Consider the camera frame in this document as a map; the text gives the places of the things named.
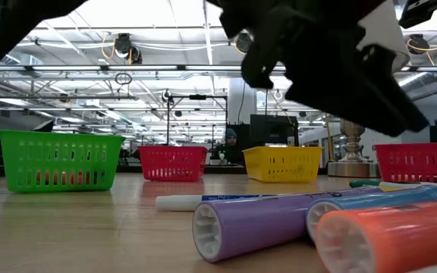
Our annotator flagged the black aluminium table frame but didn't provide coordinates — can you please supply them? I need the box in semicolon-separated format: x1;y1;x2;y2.
0;163;329;180

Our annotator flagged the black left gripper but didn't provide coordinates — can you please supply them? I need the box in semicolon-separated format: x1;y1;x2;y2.
218;0;430;137

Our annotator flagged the black ceiling cable reel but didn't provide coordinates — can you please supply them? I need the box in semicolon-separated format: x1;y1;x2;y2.
112;33;143;65
233;32;254;55
407;33;431;53

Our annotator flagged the black cabinet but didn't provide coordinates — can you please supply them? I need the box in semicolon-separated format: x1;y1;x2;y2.
225;124;250;167

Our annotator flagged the black gantry frame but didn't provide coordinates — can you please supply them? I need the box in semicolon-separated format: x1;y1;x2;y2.
166;94;228;149

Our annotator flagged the silver lamp with white shade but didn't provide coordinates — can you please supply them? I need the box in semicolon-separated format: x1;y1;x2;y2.
326;0;411;179

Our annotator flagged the person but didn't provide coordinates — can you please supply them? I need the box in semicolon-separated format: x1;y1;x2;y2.
212;127;244;164

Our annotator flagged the thin black hanging cable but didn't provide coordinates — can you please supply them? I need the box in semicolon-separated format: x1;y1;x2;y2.
238;81;247;115

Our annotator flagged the yellow hanging cable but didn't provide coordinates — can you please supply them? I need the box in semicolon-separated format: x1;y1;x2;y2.
323;113;335;163

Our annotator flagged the blue Sharpie highlighter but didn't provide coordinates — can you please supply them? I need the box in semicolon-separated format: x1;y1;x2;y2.
305;185;437;246

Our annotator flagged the purple Sharpie highlighter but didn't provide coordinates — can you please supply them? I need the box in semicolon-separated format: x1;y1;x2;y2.
192;186;385;265

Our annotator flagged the red plastic slotted basket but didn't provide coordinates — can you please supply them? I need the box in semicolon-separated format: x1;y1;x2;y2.
372;143;437;186
137;146;209;182

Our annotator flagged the dark blue Expo marker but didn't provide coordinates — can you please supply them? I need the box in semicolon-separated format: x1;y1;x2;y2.
155;193;280;212

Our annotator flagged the black monitor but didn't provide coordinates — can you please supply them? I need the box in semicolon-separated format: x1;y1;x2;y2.
249;115;300;149

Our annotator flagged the silver air duct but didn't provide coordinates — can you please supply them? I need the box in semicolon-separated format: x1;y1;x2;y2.
396;47;437;103

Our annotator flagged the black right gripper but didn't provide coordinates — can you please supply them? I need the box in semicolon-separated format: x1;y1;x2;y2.
398;0;437;30

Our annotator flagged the yellow plastic slotted basket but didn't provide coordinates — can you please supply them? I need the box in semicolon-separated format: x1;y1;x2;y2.
242;146;323;184

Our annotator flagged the green Sharpie marker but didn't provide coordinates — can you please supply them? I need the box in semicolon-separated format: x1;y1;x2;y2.
349;179;437;197

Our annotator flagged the green plastic slotted basket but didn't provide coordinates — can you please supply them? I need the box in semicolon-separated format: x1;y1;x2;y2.
0;130;125;194

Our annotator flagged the orange Sharpie highlighter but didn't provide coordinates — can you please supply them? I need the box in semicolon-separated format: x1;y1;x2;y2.
315;201;437;273

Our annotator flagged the long ceiling light bar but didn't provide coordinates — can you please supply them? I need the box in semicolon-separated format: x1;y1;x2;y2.
91;64;286;73

